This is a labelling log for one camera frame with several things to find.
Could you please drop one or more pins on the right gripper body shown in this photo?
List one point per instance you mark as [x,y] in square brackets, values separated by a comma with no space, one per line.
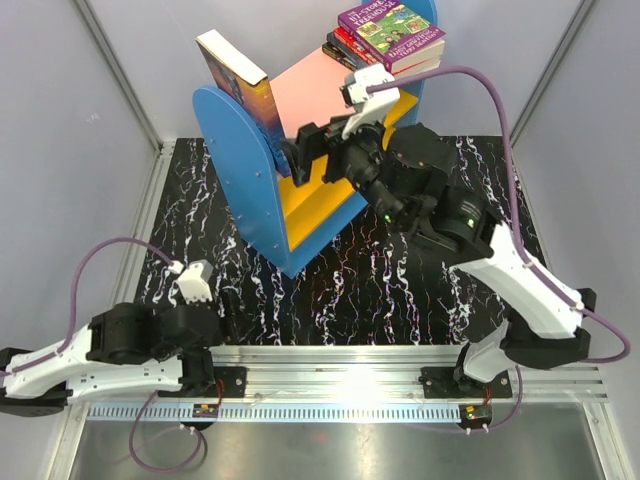
[355,158]

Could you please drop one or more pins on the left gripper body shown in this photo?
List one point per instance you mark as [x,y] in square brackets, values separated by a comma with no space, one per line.
[229,332]

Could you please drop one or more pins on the blue Jane Eyre book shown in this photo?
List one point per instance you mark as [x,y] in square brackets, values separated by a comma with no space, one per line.
[249,85]

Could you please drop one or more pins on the black blue Treehouse book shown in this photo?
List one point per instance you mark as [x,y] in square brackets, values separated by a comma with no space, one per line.
[333,53]

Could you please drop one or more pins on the Nineteen Eighty-Four book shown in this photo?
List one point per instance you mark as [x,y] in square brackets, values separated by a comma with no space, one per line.
[356,59]

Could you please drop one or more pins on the red 13-Storey Treehouse book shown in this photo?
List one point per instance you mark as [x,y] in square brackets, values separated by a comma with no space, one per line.
[401,55]

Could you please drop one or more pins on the purple 117-Storey Treehouse book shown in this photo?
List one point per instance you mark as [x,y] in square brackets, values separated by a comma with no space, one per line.
[377,16]

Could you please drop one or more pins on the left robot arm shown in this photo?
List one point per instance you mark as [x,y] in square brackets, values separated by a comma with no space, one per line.
[131,348]

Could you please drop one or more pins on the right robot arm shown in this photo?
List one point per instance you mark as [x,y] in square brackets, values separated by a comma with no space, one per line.
[404,176]

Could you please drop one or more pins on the blue pink yellow bookshelf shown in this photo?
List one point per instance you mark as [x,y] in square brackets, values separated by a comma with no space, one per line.
[242,117]

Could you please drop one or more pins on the black marble pattern mat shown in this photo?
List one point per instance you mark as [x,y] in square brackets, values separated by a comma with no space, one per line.
[366,287]

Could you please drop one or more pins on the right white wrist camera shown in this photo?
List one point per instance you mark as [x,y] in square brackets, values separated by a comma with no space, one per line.
[369,92]

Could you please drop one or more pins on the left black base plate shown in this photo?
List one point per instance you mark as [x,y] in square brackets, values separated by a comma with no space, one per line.
[230,381]

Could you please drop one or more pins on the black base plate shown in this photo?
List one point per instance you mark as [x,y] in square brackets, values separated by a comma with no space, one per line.
[439,383]
[230,381]

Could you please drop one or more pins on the aluminium mounting rail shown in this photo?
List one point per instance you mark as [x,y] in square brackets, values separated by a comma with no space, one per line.
[359,375]

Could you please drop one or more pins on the white slotted cable duct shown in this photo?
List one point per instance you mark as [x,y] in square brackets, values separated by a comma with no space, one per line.
[289,413]

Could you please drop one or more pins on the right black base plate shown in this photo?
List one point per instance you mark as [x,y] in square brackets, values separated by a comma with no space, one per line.
[439,383]

